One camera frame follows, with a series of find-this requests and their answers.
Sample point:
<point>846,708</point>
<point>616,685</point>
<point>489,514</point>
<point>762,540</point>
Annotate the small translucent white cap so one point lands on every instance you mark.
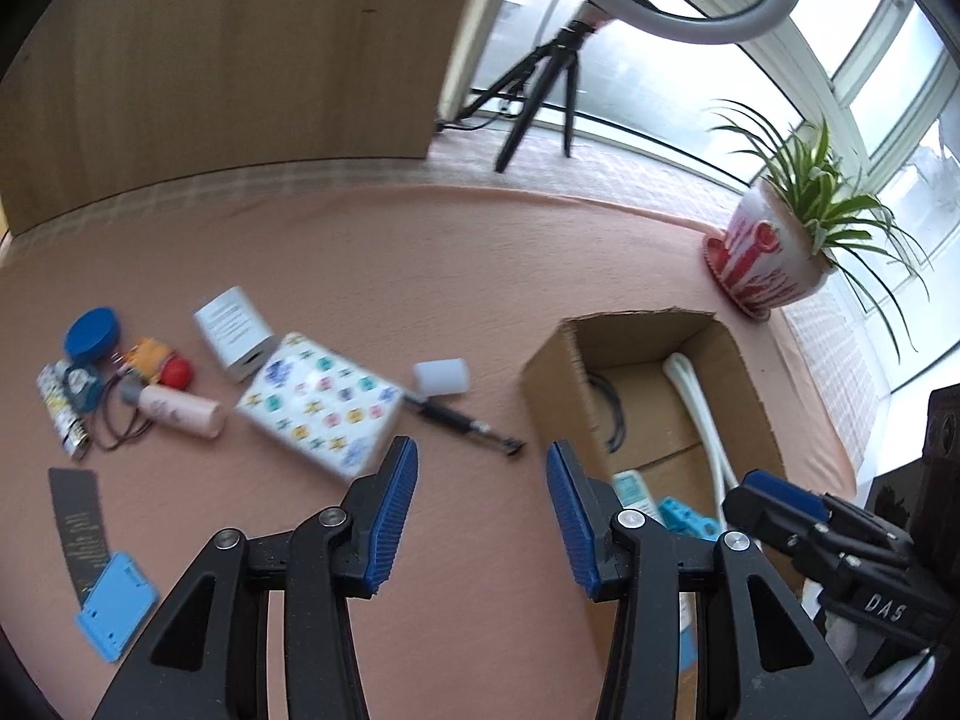
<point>442,377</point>

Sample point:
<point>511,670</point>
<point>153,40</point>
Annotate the small pink bottle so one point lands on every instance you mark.
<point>184,409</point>

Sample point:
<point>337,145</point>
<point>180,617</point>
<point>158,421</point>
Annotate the red and white flowerpot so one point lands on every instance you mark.
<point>765,247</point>

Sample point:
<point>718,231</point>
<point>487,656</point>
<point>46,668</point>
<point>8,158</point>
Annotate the cardboard box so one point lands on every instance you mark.
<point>559,397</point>

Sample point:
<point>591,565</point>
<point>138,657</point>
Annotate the person's right hand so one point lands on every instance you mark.
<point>841,634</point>

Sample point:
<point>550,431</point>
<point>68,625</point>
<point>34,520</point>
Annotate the small red ball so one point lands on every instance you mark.
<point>178,373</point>

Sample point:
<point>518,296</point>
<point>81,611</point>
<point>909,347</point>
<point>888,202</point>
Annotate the pink table cloth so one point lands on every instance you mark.
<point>450,277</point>

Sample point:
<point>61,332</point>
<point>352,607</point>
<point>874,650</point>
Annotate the white printed tissue packet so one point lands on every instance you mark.
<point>315,405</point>

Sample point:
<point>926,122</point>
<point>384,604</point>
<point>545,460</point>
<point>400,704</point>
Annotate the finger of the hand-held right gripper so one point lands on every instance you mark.
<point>784,493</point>
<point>772,525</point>

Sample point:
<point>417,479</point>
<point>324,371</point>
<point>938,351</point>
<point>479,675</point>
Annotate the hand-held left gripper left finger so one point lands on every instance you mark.
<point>390,517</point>

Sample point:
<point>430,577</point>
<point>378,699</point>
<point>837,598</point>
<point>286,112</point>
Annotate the checkered beige cloth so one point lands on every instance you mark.
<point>600,157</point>

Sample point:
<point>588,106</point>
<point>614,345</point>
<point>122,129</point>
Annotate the white charger adapter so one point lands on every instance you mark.
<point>232,322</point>

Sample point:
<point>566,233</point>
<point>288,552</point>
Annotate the green spider plant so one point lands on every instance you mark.
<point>814,187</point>

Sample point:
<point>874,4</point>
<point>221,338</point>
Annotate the large oak wooden board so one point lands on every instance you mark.
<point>225,52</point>

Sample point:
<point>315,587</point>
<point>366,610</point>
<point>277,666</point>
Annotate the black pen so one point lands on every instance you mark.
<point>457,420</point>

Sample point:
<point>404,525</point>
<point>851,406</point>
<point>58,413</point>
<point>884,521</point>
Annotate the dark rectangular card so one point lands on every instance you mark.
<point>75,532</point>

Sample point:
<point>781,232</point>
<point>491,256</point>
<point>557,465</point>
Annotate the blue plastic phone stand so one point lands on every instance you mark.
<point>116,607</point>

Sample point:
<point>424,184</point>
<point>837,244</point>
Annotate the patterned slim tube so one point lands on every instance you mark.
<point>60,420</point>

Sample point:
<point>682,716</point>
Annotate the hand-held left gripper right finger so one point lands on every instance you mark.
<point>574,525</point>

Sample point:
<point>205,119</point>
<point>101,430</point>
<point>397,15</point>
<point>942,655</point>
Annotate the teal plastic clip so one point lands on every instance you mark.
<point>686,516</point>

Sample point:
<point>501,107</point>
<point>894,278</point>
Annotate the small clear blue bottle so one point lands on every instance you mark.
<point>79,386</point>

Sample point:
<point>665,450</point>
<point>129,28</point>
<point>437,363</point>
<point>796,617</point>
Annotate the blue round lid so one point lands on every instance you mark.
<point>91,334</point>

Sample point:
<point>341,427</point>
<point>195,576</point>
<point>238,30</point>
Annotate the small orange toy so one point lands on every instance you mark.
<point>148,356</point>

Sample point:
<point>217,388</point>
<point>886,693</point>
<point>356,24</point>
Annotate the red flowerpot saucer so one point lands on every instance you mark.
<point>720,262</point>

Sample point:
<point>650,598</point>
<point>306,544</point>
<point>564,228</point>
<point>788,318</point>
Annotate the white lotion bottle blue cap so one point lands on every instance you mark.
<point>636,491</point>

